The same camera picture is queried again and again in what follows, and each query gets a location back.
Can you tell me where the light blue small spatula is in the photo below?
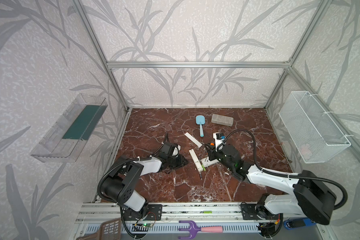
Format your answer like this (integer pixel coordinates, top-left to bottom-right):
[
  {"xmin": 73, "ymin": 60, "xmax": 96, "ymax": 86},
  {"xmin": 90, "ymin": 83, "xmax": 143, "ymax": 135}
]
[{"xmin": 196, "ymin": 115, "xmax": 206, "ymax": 138}]

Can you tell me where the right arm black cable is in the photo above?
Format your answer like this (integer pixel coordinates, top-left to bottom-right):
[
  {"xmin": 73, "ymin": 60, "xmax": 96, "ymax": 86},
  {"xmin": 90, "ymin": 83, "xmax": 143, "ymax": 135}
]
[{"xmin": 223, "ymin": 128, "xmax": 348, "ymax": 211}]

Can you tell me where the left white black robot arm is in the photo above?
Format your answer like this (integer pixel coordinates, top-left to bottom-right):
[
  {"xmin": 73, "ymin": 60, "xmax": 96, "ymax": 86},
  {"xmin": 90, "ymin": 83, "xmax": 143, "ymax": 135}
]
[{"xmin": 97, "ymin": 142, "xmax": 188, "ymax": 216}]

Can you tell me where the brown plastic basket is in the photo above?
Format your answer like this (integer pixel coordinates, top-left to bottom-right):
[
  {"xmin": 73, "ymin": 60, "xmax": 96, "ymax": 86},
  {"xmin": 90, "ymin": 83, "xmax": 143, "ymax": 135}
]
[{"xmin": 78, "ymin": 218, "xmax": 122, "ymax": 240}]

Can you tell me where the clear wall shelf green mat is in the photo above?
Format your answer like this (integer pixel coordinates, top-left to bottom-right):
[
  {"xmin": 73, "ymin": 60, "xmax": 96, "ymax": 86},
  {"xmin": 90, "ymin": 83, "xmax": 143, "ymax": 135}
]
[{"xmin": 30, "ymin": 94, "xmax": 108, "ymax": 163}]

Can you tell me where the long white remote cover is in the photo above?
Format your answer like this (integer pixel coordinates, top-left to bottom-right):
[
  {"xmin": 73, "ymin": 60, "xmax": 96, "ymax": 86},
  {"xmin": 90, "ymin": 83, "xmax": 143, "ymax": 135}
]
[{"xmin": 185, "ymin": 133, "xmax": 203, "ymax": 148}]

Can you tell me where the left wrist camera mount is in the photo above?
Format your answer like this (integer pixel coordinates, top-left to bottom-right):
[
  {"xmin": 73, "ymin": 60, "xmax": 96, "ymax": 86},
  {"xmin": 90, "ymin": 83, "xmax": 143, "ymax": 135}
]
[{"xmin": 172, "ymin": 144, "xmax": 181, "ymax": 157}]

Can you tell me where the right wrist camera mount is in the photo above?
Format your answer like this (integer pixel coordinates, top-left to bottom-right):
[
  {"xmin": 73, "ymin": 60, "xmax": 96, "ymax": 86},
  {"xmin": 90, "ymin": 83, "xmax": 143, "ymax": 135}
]
[{"xmin": 213, "ymin": 133, "xmax": 226, "ymax": 152}]

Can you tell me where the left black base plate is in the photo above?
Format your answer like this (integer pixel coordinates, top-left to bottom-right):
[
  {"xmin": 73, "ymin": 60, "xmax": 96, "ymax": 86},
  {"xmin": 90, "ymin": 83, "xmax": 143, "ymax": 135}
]
[{"xmin": 122, "ymin": 204, "xmax": 163, "ymax": 221}]

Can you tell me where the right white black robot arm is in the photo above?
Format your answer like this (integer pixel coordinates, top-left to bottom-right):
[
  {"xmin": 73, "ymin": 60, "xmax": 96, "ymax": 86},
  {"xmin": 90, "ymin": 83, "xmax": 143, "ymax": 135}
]
[{"xmin": 205, "ymin": 143, "xmax": 348, "ymax": 225}]

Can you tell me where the white remote control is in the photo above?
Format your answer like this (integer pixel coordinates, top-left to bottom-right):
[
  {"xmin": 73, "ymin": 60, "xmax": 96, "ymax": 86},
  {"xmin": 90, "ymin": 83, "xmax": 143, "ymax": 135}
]
[
  {"xmin": 201, "ymin": 158, "xmax": 219, "ymax": 168},
  {"xmin": 189, "ymin": 149, "xmax": 204, "ymax": 173}
]

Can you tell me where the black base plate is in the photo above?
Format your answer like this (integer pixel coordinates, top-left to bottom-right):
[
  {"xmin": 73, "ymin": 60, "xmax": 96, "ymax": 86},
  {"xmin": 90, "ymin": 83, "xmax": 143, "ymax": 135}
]
[
  {"xmin": 122, "ymin": 204, "xmax": 163, "ymax": 221},
  {"xmin": 240, "ymin": 203, "xmax": 280, "ymax": 222}
]

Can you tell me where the white wire mesh basket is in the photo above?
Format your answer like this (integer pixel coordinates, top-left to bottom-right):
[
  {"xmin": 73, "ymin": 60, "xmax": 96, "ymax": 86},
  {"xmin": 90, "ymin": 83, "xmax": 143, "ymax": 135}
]
[{"xmin": 279, "ymin": 91, "xmax": 351, "ymax": 164}]

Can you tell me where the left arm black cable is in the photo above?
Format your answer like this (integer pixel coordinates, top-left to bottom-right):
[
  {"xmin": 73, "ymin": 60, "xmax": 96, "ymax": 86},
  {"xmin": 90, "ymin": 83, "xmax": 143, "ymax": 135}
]
[{"xmin": 96, "ymin": 132, "xmax": 170, "ymax": 202}]

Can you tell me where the blue black device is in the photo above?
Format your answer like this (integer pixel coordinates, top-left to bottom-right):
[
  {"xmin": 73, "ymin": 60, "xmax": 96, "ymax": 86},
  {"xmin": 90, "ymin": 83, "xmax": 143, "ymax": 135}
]
[{"xmin": 284, "ymin": 218, "xmax": 317, "ymax": 230}]

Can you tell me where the purple pink garden fork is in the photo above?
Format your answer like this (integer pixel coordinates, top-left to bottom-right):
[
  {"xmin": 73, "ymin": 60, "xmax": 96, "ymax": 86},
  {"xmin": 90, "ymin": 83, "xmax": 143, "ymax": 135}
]
[{"xmin": 178, "ymin": 221, "xmax": 224, "ymax": 240}]

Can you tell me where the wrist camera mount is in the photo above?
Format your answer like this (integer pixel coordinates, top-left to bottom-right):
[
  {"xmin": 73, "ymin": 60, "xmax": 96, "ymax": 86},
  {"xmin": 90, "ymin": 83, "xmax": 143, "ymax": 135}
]
[
  {"xmin": 172, "ymin": 144, "xmax": 181, "ymax": 157},
  {"xmin": 213, "ymin": 133, "xmax": 226, "ymax": 152}
]

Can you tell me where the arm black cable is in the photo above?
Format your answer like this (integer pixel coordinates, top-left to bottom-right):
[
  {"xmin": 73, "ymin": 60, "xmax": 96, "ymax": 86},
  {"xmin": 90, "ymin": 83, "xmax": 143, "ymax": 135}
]
[
  {"xmin": 96, "ymin": 132, "xmax": 170, "ymax": 202},
  {"xmin": 223, "ymin": 128, "xmax": 348, "ymax": 211}
]

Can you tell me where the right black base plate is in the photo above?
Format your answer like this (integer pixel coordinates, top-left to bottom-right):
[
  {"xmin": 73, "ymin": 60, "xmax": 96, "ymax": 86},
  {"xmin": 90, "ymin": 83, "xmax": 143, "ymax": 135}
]
[{"xmin": 240, "ymin": 203, "xmax": 280, "ymax": 222}]

